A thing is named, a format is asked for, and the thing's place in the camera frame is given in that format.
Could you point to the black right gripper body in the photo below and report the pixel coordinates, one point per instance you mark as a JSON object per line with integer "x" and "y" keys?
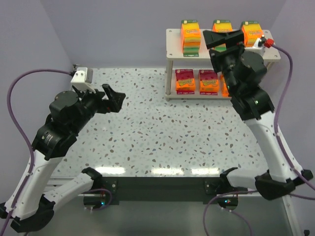
{"x": 222, "y": 54}

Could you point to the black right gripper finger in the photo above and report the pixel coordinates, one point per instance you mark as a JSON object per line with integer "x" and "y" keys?
{"x": 214, "y": 39}
{"x": 220, "y": 61}

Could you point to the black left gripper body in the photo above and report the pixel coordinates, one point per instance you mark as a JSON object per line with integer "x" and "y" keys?
{"x": 102, "y": 101}

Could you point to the Sponge Daddy box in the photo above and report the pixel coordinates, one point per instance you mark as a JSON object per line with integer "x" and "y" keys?
{"x": 252, "y": 31}
{"x": 221, "y": 26}

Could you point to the orange green Scrub Daddy box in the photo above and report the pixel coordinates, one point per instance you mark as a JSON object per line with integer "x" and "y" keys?
{"x": 190, "y": 38}

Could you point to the orange magenta Scrub Mommy box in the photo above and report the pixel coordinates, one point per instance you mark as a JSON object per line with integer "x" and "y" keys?
{"x": 185, "y": 81}

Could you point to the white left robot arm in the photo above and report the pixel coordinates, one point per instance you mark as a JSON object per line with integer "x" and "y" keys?
{"x": 30, "y": 208}

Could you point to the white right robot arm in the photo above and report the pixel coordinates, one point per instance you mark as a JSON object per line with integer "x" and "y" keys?
{"x": 284, "y": 173}

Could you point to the white two-tier shelf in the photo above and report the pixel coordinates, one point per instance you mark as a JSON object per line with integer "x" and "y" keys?
{"x": 176, "y": 61}

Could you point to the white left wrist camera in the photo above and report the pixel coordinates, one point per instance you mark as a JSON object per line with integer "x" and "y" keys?
{"x": 82, "y": 79}

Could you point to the aluminium frame rail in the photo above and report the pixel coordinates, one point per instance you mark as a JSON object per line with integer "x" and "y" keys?
{"x": 291, "y": 215}

